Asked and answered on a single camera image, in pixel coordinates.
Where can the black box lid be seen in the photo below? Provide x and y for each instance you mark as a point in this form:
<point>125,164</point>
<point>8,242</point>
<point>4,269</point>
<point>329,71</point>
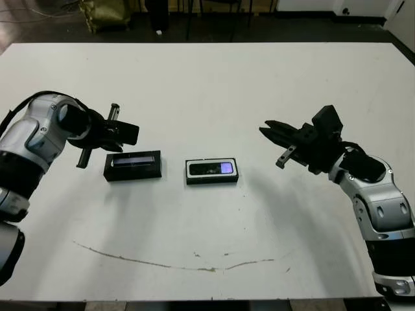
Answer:
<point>133,173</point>

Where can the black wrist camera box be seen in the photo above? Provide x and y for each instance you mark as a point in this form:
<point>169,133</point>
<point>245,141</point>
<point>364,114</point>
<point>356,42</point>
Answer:
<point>128,133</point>
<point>327,121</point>

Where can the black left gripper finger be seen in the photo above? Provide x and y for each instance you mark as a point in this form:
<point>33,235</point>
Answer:
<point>111,150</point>
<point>116,145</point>

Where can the olive green bag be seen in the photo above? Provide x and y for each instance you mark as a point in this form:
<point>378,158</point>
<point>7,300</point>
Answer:
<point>108,14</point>

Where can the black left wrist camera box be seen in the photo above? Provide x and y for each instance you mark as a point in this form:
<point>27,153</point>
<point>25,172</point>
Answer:
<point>128,133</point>

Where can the black baseboard ledge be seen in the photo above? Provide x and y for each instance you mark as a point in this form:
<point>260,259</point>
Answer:
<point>334,21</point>

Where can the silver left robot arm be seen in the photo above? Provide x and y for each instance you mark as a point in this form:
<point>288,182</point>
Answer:
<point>32,142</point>

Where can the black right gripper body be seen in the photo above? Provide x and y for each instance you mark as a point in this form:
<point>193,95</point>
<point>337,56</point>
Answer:
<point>314,152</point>

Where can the black box with white insert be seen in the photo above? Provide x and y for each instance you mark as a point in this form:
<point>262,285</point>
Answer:
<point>210,180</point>

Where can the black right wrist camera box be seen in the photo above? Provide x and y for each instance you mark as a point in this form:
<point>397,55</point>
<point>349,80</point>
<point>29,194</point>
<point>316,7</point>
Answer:
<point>327,121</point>

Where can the black round wall knob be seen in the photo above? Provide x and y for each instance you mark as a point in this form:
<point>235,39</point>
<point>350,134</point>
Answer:
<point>346,12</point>

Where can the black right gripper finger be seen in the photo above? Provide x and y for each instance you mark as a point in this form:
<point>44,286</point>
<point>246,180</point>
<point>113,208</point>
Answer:
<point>285,129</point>
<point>280,138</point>

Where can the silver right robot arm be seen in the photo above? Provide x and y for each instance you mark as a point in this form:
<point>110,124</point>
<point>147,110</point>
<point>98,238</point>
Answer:
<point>382,201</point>

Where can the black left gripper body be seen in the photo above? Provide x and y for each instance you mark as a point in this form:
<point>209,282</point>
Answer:
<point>100,133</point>

